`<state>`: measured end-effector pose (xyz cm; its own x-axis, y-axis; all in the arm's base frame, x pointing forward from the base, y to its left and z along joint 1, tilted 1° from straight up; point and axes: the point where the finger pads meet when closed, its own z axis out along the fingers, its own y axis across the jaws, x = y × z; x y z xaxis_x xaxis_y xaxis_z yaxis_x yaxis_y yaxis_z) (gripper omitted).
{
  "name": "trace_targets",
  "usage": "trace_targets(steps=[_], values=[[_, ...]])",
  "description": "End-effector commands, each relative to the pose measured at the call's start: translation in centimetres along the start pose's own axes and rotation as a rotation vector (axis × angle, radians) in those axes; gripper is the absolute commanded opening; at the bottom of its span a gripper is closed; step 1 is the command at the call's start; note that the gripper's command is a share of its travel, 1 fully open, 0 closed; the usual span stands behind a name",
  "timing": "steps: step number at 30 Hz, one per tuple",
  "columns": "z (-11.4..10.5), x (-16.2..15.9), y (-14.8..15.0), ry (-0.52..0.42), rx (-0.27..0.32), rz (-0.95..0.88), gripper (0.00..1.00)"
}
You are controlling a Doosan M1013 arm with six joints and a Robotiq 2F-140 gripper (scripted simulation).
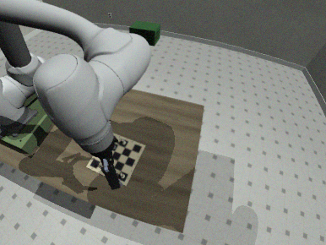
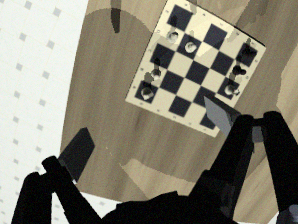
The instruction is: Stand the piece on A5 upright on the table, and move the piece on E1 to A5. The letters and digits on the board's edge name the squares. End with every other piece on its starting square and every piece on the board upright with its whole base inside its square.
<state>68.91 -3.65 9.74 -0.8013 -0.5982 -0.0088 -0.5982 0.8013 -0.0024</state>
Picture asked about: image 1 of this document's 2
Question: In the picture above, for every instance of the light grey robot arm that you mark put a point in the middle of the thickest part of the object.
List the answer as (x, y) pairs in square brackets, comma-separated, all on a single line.
[(77, 97)]

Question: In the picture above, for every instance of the cream chessboard with black squares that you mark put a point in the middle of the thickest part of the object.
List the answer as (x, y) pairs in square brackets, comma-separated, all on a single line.
[(126, 157)]

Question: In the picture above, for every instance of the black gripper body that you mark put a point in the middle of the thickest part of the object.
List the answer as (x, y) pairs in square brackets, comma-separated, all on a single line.
[(106, 153)]

